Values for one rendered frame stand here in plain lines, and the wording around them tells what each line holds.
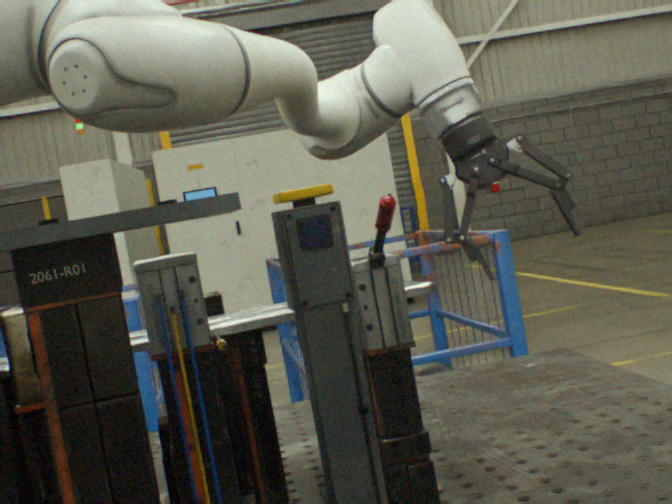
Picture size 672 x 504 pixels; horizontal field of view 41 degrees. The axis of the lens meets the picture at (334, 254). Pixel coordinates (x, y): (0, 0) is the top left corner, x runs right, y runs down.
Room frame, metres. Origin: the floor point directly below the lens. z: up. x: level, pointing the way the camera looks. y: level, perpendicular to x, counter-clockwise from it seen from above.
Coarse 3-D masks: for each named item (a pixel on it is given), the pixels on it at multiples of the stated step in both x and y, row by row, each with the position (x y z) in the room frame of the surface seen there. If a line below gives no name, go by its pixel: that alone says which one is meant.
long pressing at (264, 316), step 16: (416, 288) 1.26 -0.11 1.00; (432, 288) 1.28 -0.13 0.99; (208, 320) 1.33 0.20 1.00; (224, 320) 1.29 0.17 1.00; (240, 320) 1.22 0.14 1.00; (256, 320) 1.22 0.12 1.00; (272, 320) 1.22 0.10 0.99; (288, 320) 1.23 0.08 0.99; (144, 336) 1.26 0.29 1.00; (0, 368) 1.16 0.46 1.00
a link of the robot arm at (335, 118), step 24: (264, 48) 0.95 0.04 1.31; (288, 48) 1.00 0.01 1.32; (264, 72) 0.94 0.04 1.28; (288, 72) 0.99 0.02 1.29; (312, 72) 1.06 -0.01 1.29; (360, 72) 1.34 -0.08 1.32; (264, 96) 0.97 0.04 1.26; (288, 96) 1.05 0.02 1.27; (312, 96) 1.11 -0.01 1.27; (336, 96) 1.32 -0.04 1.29; (360, 96) 1.33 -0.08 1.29; (288, 120) 1.20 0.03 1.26; (312, 120) 1.21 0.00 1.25; (336, 120) 1.31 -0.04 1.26; (360, 120) 1.32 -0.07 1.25; (384, 120) 1.35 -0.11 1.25; (312, 144) 1.39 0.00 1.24; (336, 144) 1.34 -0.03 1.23; (360, 144) 1.37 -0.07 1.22
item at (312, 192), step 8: (328, 184) 0.97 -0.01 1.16; (280, 192) 0.96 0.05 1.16; (288, 192) 0.96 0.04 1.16; (296, 192) 0.96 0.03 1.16; (304, 192) 0.96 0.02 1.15; (312, 192) 0.97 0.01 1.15; (320, 192) 0.97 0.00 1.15; (328, 192) 0.97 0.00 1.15; (280, 200) 0.96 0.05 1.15; (288, 200) 0.96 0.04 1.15; (296, 200) 0.98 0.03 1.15; (304, 200) 0.98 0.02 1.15; (312, 200) 0.99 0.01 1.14
